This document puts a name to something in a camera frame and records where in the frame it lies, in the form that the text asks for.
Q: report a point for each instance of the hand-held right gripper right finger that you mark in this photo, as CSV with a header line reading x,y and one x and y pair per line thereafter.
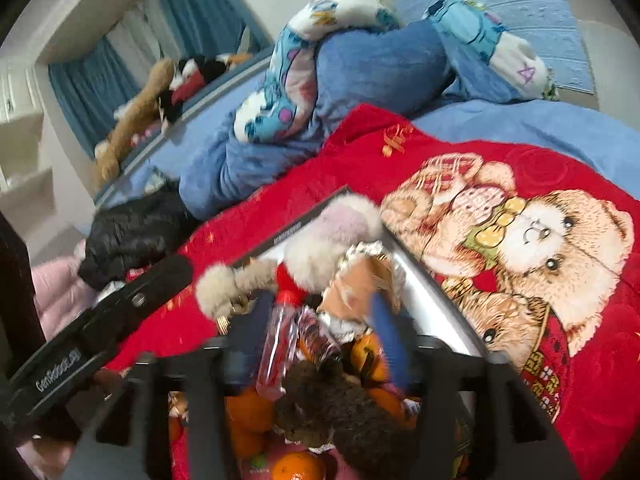
x,y
392,350

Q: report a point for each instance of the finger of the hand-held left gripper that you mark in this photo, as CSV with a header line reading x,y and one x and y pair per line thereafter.
x,y
145,295

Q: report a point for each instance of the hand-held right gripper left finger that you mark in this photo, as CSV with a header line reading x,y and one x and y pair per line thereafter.
x,y
242,355

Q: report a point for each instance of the clear bottle with red cap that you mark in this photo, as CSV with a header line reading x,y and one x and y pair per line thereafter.
x,y
277,355

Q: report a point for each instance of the pile of tangerines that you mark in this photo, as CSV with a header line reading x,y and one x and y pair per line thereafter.
x,y
247,410

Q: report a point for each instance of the black white container box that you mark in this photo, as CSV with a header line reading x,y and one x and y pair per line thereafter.
x,y
435,305

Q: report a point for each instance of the orange snack packet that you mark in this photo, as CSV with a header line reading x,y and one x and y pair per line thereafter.
x,y
357,285

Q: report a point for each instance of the dark patterned sachet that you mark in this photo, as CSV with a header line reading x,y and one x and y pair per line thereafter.
x,y
317,335

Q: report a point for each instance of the dark brown plush toy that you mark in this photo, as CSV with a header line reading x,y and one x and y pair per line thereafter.
x,y
340,410

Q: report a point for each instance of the black puffer jacket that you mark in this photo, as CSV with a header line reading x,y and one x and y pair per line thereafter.
x,y
130,235

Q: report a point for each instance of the pink cloth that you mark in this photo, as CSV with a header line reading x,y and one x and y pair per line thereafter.
x,y
55,300

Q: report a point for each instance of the dark wooden furniture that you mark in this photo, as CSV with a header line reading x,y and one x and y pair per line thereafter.
x,y
15,285

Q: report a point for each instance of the pink patterned packet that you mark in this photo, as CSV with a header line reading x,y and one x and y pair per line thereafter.
x,y
256,464

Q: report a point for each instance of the fluffy beige earmuffs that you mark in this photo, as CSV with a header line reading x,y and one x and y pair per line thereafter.
x,y
345,217

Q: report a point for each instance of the red bear-print blanket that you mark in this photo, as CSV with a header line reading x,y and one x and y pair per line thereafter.
x,y
360,160

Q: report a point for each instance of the white shelf unit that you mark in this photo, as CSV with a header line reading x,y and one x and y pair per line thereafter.
x,y
20,130

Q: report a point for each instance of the blue curtain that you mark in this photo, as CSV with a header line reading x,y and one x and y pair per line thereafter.
x,y
200,5
85,90

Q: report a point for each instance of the black red plush toy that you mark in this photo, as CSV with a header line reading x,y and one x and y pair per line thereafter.
x,y
190,80

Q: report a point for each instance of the Stitch cartoon plush pillow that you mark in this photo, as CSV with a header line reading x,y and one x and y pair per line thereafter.
x,y
280,75

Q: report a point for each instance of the white sheer curtain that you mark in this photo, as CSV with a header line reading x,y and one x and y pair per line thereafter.
x,y
135,25

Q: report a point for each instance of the light blue bed sheet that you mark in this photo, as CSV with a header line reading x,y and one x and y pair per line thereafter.
x,y
550,120

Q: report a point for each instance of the blue quilt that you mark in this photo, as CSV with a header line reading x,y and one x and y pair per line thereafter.
x,y
375,70

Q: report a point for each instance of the white bed frame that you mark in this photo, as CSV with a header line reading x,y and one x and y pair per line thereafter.
x,y
210,97

